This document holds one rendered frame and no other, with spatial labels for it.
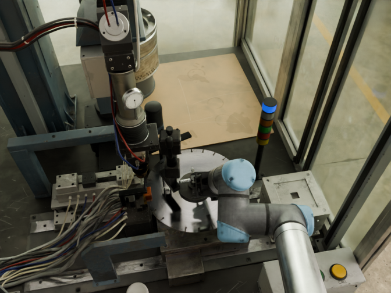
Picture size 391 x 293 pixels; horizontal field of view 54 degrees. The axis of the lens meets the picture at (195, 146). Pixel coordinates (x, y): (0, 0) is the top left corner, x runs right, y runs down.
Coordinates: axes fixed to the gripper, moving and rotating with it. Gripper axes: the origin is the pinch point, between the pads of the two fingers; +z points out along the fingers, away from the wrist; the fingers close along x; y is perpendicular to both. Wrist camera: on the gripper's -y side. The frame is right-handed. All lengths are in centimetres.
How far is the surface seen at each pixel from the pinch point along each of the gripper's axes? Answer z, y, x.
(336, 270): -14.2, -33.8, 26.6
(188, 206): 2.6, 5.4, 5.2
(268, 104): -10.7, -19.4, -25.0
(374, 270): 65, -113, 41
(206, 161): 9.1, -3.9, -10.0
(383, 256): 67, -121, 35
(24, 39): -37, 49, -28
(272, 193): 2.7, -24.6, 2.3
